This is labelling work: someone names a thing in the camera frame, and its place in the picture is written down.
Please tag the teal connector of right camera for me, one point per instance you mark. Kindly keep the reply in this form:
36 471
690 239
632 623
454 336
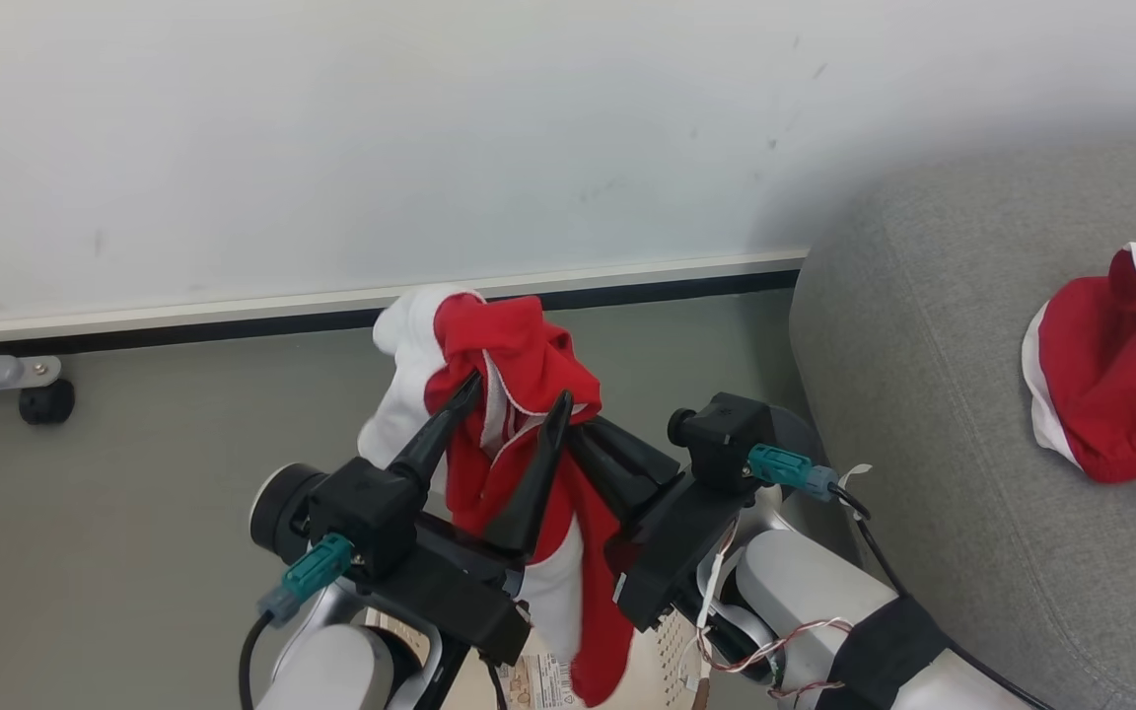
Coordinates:
785 465

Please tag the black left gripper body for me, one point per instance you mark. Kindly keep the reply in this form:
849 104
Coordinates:
450 592

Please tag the red and white garment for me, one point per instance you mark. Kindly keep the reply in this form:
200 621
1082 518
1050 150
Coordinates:
1120 375
519 345

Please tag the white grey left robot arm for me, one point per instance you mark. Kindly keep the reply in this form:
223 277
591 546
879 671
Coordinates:
331 675

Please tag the teal connector of left camera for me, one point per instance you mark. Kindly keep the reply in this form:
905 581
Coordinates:
312 574

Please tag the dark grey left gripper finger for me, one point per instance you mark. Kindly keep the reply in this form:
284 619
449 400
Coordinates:
533 493
435 439

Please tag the black caster wheel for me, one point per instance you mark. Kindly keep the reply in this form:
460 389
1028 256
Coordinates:
45 404

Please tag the black tape on right arm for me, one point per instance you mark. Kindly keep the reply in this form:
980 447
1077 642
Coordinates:
884 653

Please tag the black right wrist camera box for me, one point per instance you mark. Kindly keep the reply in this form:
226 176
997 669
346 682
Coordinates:
726 434

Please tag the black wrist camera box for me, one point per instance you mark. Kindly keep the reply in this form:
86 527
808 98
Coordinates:
726 434
366 508

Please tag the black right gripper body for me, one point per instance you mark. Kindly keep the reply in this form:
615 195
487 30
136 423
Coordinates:
662 552

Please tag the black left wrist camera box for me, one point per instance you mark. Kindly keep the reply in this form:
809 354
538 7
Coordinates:
366 508

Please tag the grey fabric sofa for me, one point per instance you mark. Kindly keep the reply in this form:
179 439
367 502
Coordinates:
972 394

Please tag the cream perforated basket, brown rim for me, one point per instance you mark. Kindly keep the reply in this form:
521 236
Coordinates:
674 656

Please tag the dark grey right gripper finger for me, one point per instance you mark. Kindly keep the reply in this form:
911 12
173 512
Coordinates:
652 465
612 493

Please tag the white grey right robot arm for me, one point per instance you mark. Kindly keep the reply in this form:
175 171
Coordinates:
805 592

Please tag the teal connector of camera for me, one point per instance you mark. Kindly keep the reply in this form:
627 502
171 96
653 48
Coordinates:
312 574
785 465

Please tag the white baseboard with black strip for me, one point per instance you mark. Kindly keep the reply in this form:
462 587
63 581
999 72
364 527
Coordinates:
233 313

